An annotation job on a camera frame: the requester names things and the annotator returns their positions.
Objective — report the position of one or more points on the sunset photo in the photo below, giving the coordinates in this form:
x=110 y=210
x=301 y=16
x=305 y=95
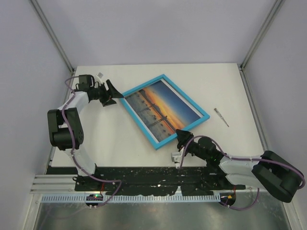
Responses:
x=162 y=109

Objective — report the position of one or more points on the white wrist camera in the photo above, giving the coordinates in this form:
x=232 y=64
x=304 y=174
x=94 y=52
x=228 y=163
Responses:
x=99 y=77
x=176 y=158

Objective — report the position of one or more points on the perforated cable duct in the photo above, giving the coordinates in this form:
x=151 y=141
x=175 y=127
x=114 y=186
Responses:
x=94 y=198

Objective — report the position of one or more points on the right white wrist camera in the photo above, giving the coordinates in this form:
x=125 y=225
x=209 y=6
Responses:
x=176 y=158

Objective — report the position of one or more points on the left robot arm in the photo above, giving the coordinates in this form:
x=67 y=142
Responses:
x=64 y=124

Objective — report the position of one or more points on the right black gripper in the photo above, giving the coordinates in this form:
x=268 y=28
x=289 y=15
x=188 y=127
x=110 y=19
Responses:
x=183 y=136

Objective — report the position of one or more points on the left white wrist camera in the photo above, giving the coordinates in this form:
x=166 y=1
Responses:
x=99 y=77

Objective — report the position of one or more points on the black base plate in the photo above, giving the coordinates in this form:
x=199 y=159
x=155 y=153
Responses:
x=150 y=181

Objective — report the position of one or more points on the right aluminium post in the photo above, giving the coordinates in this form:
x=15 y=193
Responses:
x=274 y=10

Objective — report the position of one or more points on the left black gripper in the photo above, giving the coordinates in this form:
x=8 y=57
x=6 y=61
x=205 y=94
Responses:
x=114 y=93

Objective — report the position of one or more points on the small screwdriver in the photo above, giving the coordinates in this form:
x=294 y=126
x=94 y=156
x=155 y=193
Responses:
x=221 y=116

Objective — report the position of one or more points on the aluminium post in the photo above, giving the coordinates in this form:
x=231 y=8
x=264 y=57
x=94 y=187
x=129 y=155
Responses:
x=274 y=10
x=48 y=28

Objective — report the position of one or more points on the left aluminium post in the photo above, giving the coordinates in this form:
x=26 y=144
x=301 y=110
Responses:
x=48 y=28

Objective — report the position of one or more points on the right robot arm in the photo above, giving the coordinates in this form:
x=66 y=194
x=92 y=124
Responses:
x=267 y=171

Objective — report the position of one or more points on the aluminium rail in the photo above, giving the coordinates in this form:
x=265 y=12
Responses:
x=53 y=183

